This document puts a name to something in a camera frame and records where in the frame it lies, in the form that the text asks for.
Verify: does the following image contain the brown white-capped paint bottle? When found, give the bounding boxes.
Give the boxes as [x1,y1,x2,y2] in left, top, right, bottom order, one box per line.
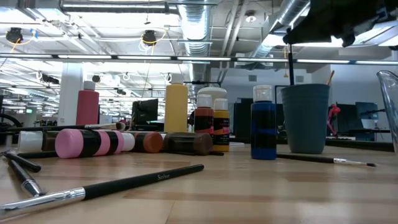
[17,130,60,154]

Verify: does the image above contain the silver slanted ventilation duct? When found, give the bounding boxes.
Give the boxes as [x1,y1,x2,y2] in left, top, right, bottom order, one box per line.
[251,0,312,58]

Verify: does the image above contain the black curved cable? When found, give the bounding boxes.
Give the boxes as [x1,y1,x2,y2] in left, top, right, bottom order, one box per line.
[0,112,23,133]

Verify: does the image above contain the red articulated stand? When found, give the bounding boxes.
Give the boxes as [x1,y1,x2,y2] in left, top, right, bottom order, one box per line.
[326,104,341,136]

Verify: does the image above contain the dark blue paint bottle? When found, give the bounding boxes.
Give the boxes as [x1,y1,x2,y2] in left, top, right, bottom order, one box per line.
[250,85,277,161]

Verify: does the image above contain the pink paint bottle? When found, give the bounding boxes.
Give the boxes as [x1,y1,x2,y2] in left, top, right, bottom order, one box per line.
[55,128,136,159]

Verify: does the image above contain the white building column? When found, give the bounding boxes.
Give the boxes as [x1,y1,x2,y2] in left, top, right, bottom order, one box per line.
[57,63,84,126]

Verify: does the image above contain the tall yellow paint bottle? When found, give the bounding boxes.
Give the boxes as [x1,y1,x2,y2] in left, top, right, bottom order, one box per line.
[164,73,189,133]

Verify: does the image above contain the black aluminium table frame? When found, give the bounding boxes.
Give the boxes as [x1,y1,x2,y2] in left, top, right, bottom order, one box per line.
[229,136,396,153]

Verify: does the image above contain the tall red paint bottle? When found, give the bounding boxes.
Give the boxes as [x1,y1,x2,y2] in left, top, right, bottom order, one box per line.
[76,80,100,126]

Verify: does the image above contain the orange paint bottle black label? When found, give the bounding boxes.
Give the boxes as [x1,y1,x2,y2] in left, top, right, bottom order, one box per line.
[193,94,215,135]

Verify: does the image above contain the small yellow paint bottle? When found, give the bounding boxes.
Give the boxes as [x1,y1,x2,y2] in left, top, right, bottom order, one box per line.
[213,98,231,152]

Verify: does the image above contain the long ceiling light strip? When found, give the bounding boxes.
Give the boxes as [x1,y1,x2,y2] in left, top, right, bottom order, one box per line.
[0,53,398,65]

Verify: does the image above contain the silver ribbed ventilation duct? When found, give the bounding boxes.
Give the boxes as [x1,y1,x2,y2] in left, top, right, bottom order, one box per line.
[177,0,215,82]

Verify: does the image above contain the clear plastic bin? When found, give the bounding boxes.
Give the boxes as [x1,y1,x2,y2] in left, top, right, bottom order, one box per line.
[376,70,398,147]

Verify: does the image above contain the yellow hanging cord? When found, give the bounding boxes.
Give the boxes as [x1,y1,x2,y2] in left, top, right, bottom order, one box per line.
[282,46,289,78]

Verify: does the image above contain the black paintbrush Solve print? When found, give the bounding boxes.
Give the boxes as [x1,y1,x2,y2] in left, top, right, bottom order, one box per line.
[0,164,205,218]

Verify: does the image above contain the blue-lit computer monitor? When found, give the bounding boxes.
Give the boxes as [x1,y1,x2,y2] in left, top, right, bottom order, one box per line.
[355,101,379,130]

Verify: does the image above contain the white mushroom lamp metal base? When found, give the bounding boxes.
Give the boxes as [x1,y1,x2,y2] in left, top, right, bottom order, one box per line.
[197,86,228,103]

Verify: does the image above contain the black computer monitor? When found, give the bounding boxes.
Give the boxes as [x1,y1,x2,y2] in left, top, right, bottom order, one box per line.
[131,98,159,125]

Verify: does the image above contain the black ceiling cable reel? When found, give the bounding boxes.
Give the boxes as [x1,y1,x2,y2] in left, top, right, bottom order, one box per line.
[6,27,24,44]
[142,29,157,47]

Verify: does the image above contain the terracotta paint bottle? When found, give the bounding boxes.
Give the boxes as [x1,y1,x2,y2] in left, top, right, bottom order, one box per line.
[132,131,164,154]

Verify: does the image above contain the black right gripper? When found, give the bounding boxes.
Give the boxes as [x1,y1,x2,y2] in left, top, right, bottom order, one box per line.
[282,0,398,47]

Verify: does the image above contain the dark brown paint bottle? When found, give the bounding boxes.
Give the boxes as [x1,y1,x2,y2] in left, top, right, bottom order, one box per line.
[162,132,214,156]

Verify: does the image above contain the grey-blue plastic cup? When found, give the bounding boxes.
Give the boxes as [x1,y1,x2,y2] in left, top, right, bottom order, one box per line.
[280,83,331,155]

